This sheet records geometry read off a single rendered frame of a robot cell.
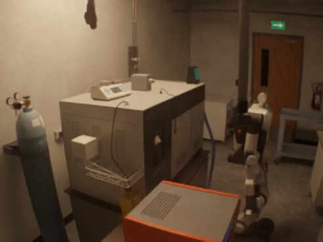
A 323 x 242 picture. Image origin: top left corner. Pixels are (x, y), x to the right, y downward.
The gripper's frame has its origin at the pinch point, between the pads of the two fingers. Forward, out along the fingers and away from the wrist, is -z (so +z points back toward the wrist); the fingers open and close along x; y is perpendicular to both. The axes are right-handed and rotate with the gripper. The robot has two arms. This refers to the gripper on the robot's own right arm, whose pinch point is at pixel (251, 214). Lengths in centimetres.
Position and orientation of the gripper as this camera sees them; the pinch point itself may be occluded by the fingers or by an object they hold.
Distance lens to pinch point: 207.4
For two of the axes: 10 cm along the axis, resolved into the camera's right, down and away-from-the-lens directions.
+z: -1.7, -9.7, -1.8
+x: 8.5, -0.5, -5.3
